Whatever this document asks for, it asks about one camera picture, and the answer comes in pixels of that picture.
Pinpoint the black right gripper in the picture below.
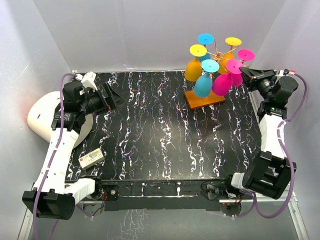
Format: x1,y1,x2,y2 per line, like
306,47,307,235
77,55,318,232
238,67,277,102

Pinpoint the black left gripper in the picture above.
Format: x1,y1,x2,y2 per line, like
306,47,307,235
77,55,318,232
79,82,127,116

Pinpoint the pink wine glass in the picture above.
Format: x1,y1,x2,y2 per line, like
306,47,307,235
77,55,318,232
211,59,244,96
231,48,256,87

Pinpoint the blue wine glass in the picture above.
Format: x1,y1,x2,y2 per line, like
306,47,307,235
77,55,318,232
193,59,220,98
197,33,215,62

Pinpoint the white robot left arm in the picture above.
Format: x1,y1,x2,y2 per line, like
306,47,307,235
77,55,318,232
22,81,124,220

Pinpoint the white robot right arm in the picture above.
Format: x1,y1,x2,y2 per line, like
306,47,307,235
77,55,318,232
201,67,299,200

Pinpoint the rear yellow wine glass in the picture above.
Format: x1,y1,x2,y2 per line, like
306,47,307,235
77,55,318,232
218,37,242,74

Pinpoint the yellow wine glass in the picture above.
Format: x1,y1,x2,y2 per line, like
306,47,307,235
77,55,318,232
184,44,207,82
218,37,242,74

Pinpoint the left yellow wine glass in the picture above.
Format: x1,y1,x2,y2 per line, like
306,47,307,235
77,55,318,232
184,44,207,82

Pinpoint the small cardboard box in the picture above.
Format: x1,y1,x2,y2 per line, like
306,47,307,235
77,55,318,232
78,148,104,170

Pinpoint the white round container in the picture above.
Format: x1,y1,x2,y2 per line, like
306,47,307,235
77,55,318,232
27,91,93,149

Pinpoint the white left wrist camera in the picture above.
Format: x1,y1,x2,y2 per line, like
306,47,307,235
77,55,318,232
75,71,98,91

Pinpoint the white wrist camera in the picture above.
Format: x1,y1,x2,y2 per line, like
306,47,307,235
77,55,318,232
75,71,98,91
276,68,296,78

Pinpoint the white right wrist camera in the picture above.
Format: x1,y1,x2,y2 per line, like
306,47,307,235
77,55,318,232
276,68,296,78

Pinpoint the gold wire glass rack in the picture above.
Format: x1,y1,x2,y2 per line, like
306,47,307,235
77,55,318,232
184,39,251,110

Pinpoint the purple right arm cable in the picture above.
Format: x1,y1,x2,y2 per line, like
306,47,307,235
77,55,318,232
234,71,307,218

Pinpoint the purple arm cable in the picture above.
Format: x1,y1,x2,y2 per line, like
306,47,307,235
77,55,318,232
234,71,307,218
32,73,78,240

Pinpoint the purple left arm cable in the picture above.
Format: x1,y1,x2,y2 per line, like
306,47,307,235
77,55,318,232
32,73,78,240

